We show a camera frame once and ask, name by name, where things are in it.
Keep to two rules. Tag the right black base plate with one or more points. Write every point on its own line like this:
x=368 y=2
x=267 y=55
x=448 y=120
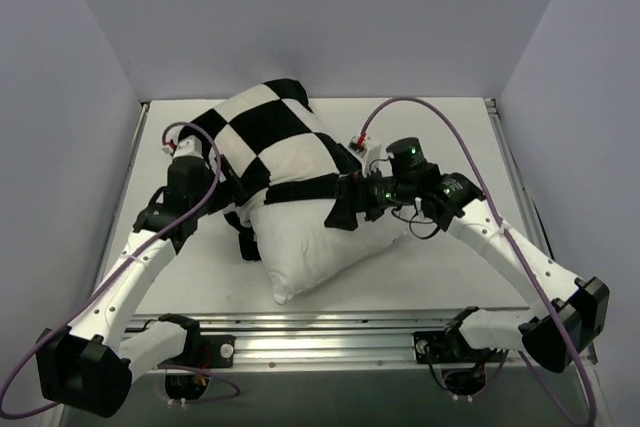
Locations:
x=432 y=346

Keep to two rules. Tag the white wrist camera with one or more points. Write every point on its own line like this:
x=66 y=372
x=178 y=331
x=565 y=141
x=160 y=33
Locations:
x=188 y=147
x=366 y=150

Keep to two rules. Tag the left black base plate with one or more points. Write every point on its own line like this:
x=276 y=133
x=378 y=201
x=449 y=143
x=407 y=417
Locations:
x=216 y=352

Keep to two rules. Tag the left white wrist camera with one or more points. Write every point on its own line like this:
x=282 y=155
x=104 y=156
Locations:
x=188 y=147

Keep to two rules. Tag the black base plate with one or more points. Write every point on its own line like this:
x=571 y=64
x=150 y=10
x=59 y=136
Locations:
x=432 y=346
x=216 y=352

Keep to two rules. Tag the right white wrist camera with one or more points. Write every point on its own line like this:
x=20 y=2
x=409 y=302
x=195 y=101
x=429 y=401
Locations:
x=366 y=150

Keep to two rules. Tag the right aluminium side rail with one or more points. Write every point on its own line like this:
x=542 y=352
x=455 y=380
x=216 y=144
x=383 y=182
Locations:
x=533 y=226

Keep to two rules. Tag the aluminium front rail frame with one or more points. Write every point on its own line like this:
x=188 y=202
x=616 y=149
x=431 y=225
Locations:
x=375 y=370

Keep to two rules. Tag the black white checkered pillowcase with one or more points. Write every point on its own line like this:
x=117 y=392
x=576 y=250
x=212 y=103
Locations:
x=276 y=150

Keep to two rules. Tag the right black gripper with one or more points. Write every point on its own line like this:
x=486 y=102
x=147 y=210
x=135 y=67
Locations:
x=347 y=195

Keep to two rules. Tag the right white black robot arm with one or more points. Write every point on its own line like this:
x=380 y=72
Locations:
x=565 y=312

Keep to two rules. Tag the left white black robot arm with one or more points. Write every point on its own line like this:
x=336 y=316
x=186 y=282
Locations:
x=88 y=363

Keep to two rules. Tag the white pillow insert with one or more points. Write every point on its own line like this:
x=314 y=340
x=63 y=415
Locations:
x=300 y=253

